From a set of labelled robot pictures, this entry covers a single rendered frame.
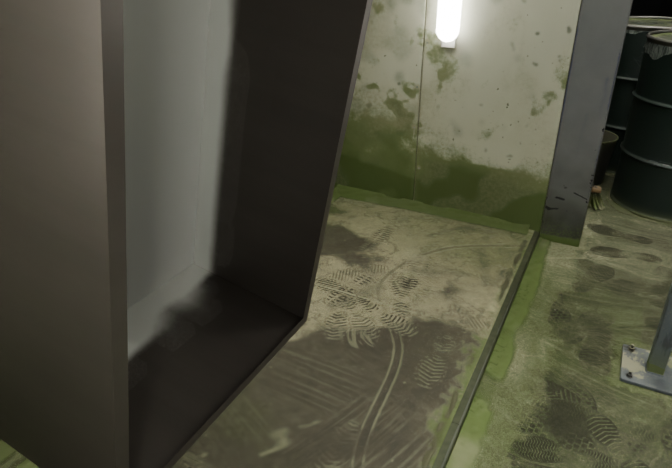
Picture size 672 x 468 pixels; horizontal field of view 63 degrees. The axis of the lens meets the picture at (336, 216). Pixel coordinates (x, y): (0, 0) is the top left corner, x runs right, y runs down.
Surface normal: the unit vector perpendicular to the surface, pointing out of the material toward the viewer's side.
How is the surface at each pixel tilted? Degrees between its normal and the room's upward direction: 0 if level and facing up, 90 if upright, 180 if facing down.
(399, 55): 90
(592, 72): 90
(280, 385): 0
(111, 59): 102
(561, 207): 90
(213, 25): 90
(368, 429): 0
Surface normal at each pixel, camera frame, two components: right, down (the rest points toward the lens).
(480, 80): -0.47, 0.39
